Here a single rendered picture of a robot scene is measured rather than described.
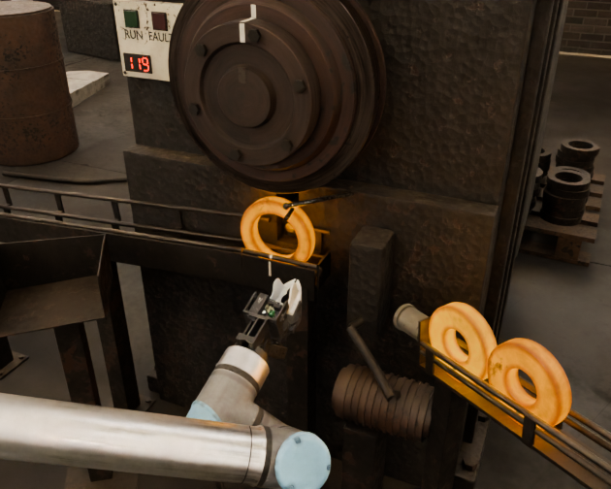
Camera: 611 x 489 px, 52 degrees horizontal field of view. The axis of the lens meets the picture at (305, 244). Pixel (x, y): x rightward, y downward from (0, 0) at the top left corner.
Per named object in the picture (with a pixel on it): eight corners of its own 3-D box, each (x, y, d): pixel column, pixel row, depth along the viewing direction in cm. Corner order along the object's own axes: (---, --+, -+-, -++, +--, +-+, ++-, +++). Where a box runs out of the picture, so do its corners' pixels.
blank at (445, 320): (441, 289, 124) (429, 294, 123) (501, 322, 112) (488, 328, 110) (439, 355, 130) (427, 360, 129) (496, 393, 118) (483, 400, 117)
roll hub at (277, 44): (202, 147, 137) (190, 13, 123) (320, 167, 127) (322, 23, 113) (187, 156, 132) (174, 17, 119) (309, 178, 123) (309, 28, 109)
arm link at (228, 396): (218, 461, 110) (171, 429, 108) (250, 401, 117) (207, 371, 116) (239, 452, 102) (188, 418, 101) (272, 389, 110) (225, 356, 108)
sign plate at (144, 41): (128, 74, 159) (117, -2, 151) (216, 84, 150) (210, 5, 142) (122, 76, 158) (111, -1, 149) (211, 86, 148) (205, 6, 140)
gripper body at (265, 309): (290, 297, 118) (262, 347, 111) (296, 325, 124) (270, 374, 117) (255, 288, 121) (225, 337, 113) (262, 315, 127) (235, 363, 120)
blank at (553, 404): (502, 323, 112) (489, 329, 110) (577, 364, 99) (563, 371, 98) (497, 394, 118) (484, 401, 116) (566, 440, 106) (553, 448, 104)
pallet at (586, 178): (340, 215, 326) (343, 134, 304) (391, 162, 390) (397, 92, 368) (588, 267, 280) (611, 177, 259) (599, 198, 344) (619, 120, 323)
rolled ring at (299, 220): (309, 210, 140) (315, 204, 142) (238, 195, 146) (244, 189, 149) (309, 279, 149) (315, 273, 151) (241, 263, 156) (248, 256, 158)
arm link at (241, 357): (263, 399, 114) (218, 383, 118) (274, 377, 117) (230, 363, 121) (254, 372, 108) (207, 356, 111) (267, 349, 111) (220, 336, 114)
